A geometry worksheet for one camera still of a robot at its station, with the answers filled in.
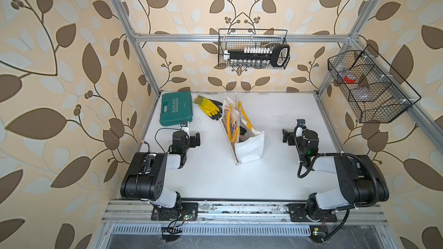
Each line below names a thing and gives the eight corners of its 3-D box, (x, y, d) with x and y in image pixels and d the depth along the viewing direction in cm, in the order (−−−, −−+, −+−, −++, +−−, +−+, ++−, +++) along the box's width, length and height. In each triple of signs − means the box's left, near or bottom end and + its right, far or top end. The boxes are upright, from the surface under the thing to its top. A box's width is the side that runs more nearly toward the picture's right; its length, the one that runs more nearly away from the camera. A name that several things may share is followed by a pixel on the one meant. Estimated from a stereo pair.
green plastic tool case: (160, 126, 104) (158, 123, 101) (163, 97, 119) (162, 93, 116) (192, 122, 106) (191, 118, 102) (191, 94, 121) (190, 90, 118)
